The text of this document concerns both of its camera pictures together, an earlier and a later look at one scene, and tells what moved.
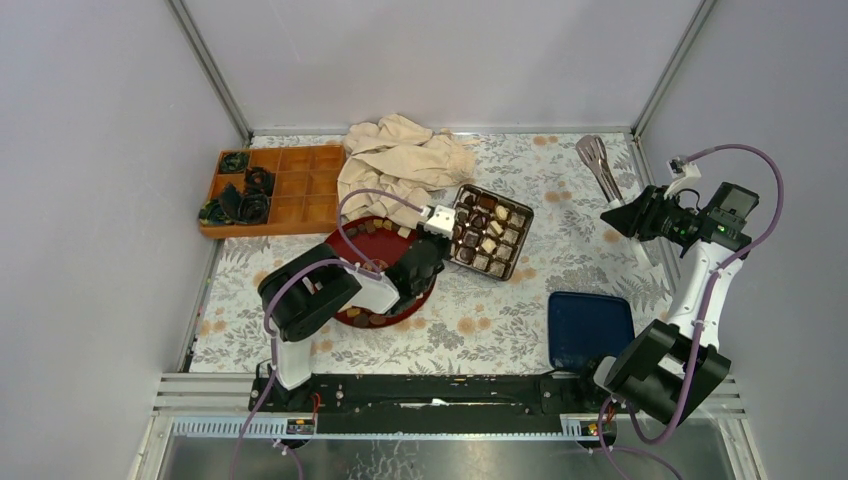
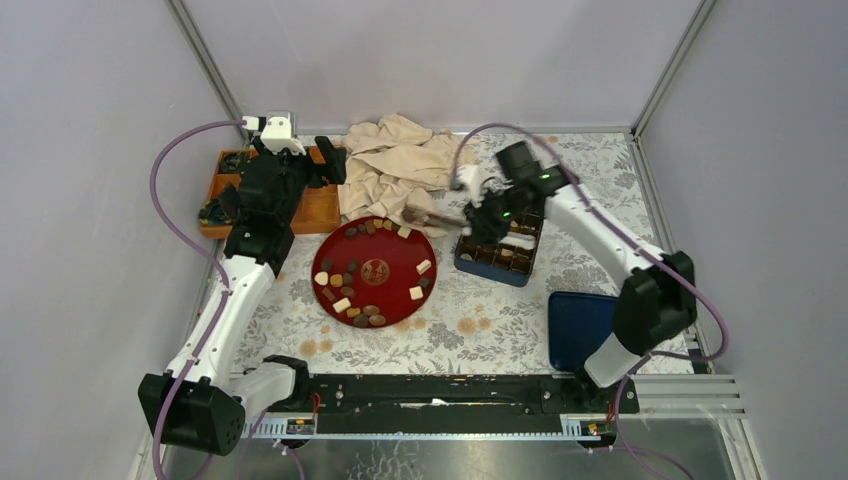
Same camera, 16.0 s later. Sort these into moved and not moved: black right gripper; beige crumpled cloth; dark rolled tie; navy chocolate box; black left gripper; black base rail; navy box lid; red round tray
Moved: navy chocolate box; black right gripper; black left gripper
Not moved: dark rolled tie; red round tray; navy box lid; black base rail; beige crumpled cloth
